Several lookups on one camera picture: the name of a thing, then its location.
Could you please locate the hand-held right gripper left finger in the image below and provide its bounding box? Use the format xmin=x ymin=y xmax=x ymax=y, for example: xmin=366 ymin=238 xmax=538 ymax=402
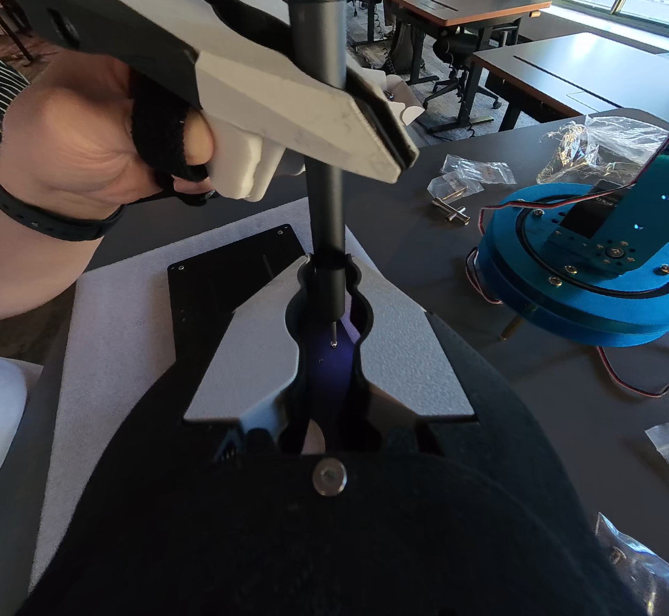
xmin=183 ymin=254 xmax=314 ymax=436

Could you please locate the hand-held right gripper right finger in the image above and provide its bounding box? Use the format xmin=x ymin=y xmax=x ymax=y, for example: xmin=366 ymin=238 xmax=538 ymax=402
xmin=345 ymin=254 xmax=476 ymax=423

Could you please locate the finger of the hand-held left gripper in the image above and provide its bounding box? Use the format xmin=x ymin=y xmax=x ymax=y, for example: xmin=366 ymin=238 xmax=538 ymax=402
xmin=194 ymin=49 xmax=406 ymax=185
xmin=86 ymin=0 xmax=420 ymax=170

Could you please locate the black electric screwdriver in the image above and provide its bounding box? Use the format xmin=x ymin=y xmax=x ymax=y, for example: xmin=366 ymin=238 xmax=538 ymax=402
xmin=284 ymin=0 xmax=350 ymax=350

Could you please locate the person's left forearm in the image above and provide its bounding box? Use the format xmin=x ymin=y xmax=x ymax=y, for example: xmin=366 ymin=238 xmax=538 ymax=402
xmin=0 ymin=219 xmax=108 ymax=320

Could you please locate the black desk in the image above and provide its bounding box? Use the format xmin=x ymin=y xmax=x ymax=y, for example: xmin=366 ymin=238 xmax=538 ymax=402
xmin=78 ymin=109 xmax=669 ymax=616

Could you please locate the brown-edged office desk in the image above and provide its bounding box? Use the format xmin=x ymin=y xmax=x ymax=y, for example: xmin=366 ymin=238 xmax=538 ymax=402
xmin=382 ymin=0 xmax=553 ymax=85

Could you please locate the grey office desk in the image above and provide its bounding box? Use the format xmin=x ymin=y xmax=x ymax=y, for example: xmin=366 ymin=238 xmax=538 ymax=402
xmin=473 ymin=32 xmax=669 ymax=132

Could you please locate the person's left hand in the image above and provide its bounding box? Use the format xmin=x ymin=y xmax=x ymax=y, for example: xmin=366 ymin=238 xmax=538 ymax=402
xmin=0 ymin=49 xmax=216 ymax=221

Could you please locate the black metal plate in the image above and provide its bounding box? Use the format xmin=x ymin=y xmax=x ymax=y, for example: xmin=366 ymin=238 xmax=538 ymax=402
xmin=167 ymin=223 xmax=310 ymax=421

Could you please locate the brass standoff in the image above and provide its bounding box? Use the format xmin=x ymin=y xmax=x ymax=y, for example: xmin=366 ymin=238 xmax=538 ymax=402
xmin=499 ymin=313 xmax=530 ymax=341

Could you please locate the white foam sheet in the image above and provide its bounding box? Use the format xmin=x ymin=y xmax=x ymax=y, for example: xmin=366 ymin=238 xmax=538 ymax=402
xmin=29 ymin=197 xmax=377 ymax=593

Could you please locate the metal cross wrench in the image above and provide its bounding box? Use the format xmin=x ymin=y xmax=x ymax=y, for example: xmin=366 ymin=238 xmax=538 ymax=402
xmin=431 ymin=196 xmax=471 ymax=225

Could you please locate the small clear bag with screws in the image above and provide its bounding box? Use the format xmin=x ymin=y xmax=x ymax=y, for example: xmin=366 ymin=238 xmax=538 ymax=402
xmin=428 ymin=173 xmax=485 ymax=200

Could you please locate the black office chair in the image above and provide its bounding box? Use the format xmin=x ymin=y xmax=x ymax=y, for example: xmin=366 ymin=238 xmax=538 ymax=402
xmin=422 ymin=25 xmax=523 ymax=111

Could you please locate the small clear zip bag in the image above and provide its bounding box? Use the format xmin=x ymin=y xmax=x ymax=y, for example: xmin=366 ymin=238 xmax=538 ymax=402
xmin=645 ymin=423 xmax=669 ymax=458
xmin=441 ymin=154 xmax=516 ymax=186

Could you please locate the black wristband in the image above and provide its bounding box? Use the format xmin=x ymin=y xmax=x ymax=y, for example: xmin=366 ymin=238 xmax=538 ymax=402
xmin=0 ymin=185 xmax=127 ymax=242

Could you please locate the large crinkled clear plastic bag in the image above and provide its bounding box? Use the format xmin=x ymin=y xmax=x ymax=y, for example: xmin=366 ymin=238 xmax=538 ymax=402
xmin=538 ymin=114 xmax=669 ymax=189

